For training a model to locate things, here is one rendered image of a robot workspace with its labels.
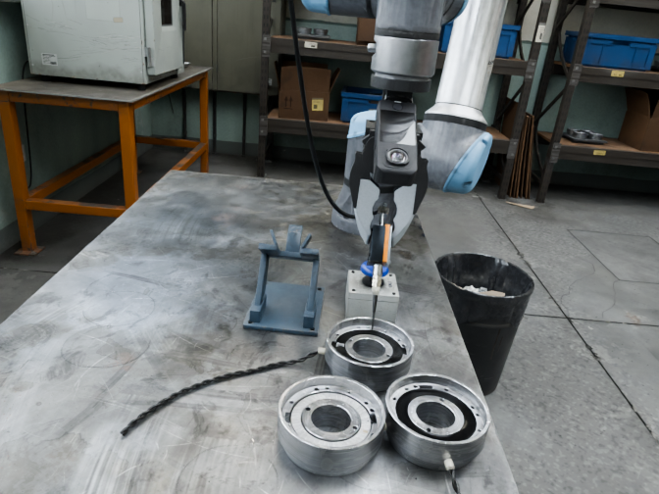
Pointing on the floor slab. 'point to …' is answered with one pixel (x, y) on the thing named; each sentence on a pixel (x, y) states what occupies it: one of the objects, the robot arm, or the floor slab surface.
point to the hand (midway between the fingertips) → (380, 237)
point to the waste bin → (485, 308)
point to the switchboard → (230, 49)
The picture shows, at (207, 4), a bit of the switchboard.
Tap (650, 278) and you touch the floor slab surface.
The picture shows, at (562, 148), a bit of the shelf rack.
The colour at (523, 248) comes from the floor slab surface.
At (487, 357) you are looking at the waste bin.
